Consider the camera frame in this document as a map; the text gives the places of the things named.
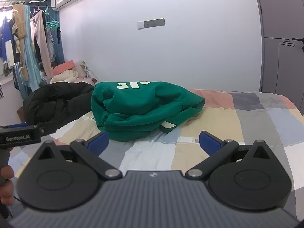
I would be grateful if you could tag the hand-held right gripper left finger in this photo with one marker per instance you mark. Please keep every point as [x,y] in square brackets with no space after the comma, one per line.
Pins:
[99,143]

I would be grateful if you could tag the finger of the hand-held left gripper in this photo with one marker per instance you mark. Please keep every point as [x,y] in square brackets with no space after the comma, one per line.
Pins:
[19,125]

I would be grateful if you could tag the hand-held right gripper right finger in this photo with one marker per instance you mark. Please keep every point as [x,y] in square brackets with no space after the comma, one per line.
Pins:
[209,143]

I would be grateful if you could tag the green hoodie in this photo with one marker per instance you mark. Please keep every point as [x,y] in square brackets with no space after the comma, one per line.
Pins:
[142,106]

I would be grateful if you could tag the green clothes hanger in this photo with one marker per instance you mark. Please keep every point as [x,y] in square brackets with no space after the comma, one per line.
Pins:
[52,23]

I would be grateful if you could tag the person's left hand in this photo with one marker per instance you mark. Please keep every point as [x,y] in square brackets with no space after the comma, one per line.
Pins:
[6,173]

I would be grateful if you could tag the black puffer jacket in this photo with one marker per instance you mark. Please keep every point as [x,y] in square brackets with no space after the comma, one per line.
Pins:
[57,102]

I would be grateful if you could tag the patchwork bed blanket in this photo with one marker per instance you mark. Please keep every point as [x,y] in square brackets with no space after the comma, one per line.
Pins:
[256,123]

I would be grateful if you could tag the cream fleece cloth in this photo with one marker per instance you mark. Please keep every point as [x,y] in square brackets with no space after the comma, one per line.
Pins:
[65,76]

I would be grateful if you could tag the pink box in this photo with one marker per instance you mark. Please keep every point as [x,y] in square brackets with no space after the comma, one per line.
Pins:
[63,67]

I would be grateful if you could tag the patterned white bag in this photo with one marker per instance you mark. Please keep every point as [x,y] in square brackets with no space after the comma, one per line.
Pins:
[88,70]

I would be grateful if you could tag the blue and white hanging garment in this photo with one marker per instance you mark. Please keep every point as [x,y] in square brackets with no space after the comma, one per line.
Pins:
[6,42]

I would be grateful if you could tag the pale pink hanging garment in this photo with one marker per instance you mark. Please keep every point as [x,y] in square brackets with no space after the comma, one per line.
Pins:
[41,40]

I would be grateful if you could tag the dark blue curtain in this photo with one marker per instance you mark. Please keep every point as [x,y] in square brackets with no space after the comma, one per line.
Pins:
[60,42]

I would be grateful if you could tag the beige hanging garment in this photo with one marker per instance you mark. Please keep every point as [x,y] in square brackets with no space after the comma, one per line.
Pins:
[20,28]

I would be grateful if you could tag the grey door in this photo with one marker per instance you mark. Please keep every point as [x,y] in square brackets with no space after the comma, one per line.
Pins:
[282,28]

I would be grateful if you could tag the grey wall switch panel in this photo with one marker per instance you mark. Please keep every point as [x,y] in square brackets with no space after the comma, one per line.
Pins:
[152,23]

